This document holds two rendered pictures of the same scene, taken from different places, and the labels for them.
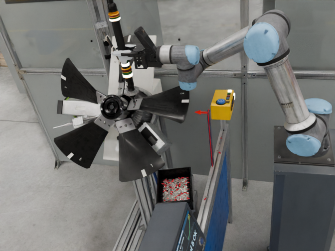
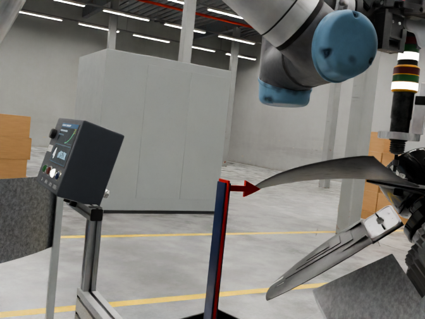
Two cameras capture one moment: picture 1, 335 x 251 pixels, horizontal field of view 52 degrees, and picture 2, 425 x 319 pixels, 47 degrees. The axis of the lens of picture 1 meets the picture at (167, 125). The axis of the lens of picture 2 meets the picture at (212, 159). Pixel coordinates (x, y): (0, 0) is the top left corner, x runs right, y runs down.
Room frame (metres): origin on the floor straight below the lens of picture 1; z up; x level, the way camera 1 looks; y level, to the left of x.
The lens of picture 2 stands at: (1.65, -0.73, 1.25)
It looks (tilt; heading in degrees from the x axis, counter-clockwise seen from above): 3 degrees down; 128
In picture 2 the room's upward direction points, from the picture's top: 6 degrees clockwise
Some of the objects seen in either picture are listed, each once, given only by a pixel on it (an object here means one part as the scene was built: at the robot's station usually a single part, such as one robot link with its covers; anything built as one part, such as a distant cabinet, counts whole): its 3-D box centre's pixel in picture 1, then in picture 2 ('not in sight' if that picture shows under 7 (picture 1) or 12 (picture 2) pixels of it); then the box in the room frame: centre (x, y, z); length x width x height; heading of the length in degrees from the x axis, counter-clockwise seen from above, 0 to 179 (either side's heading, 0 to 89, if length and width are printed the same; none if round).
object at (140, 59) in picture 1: (148, 56); (366, 23); (1.34, 0.03, 1.45); 0.12 x 0.08 x 0.09; 68
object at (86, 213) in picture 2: not in sight; (83, 206); (0.66, 0.03, 1.04); 0.24 x 0.03 x 0.03; 158
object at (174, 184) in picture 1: (175, 192); not in sight; (1.15, 0.02, 0.83); 0.19 x 0.14 x 0.02; 174
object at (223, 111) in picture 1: (223, 105); not in sight; (1.52, -0.31, 1.02); 0.16 x 0.10 x 0.11; 158
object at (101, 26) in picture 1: (102, 30); not in sight; (1.99, 0.28, 1.37); 0.10 x 0.07 x 0.09; 13
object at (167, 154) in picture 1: (166, 152); not in sight; (1.93, 0.04, 0.42); 0.04 x 0.04 x 0.83; 68
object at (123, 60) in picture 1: (122, 58); not in sight; (1.35, 0.14, 1.46); 0.09 x 0.03 x 0.06; 78
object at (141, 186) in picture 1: (143, 193); not in sight; (1.53, 0.22, 0.46); 0.09 x 0.05 x 0.91; 68
